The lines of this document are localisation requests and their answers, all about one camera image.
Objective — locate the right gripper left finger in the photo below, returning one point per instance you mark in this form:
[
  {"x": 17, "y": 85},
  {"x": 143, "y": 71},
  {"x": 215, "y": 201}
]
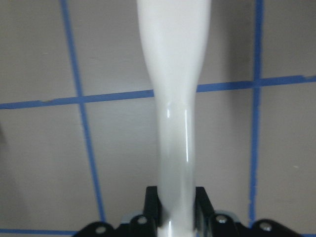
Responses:
[{"x": 146, "y": 224}]

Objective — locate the white hand brush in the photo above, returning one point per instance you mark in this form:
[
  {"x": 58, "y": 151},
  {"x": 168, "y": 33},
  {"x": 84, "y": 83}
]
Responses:
[{"x": 174, "y": 35}]

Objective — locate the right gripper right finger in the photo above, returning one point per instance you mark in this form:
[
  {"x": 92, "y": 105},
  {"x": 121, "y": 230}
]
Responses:
[{"x": 210, "y": 223}]

